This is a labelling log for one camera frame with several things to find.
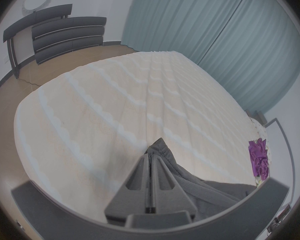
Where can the bed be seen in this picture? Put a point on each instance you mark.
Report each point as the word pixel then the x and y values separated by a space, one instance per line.
pixel 115 114

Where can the purple satin garment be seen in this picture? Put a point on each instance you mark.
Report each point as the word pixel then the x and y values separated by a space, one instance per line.
pixel 260 159

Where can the white printed pillow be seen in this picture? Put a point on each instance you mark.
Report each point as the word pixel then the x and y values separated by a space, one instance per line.
pixel 261 131

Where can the black dressing table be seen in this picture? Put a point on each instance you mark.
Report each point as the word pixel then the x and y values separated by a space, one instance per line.
pixel 17 30

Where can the black T-shirt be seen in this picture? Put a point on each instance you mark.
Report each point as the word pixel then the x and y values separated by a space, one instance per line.
pixel 202 196

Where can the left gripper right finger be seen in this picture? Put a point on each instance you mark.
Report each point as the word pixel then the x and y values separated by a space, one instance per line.
pixel 172 201

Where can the blue-green curtain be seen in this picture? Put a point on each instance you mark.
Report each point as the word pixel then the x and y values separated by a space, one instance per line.
pixel 260 59
pixel 180 19

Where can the white printed garment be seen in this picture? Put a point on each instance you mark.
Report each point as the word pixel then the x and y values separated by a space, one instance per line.
pixel 258 182

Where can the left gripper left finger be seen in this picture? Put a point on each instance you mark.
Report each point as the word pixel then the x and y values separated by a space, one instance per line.
pixel 130 201

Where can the grey bedside table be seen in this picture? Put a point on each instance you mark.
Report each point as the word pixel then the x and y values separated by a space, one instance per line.
pixel 256 115

